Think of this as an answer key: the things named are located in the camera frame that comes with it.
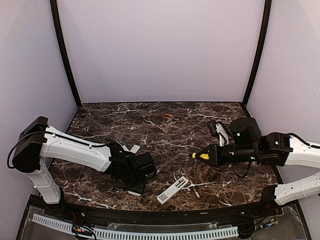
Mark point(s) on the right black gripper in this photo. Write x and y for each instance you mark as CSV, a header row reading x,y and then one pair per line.
x,y
215,159

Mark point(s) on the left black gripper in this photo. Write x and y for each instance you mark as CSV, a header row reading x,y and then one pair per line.
x,y
139,188

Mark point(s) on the yellow handled screwdriver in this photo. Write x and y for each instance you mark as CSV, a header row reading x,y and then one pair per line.
x,y
199,156

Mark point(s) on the grey remote control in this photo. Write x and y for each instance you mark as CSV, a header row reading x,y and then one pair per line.
x,y
134,193

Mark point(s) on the grey remote battery cover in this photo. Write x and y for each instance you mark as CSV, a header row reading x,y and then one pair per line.
x,y
135,149

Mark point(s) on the white slim remote control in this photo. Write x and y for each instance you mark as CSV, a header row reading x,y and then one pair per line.
x,y
172,190

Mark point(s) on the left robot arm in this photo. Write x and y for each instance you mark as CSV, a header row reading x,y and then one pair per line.
x,y
39,141

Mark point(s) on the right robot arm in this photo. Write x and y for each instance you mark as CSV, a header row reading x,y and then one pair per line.
x,y
243,142

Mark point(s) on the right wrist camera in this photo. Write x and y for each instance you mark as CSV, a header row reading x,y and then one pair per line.
x,y
217,129

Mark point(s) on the white slotted cable duct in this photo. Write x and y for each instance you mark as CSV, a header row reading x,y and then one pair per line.
x,y
135,233

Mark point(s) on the black front rail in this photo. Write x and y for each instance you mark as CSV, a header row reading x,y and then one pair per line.
x,y
232,215

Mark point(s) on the right black frame post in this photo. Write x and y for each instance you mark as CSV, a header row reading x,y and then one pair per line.
x,y
258,53

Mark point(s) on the black frame post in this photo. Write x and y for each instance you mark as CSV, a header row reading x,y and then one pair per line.
x,y
63,52
258,53

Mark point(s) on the left black frame post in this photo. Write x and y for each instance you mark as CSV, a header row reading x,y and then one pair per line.
x,y
63,52

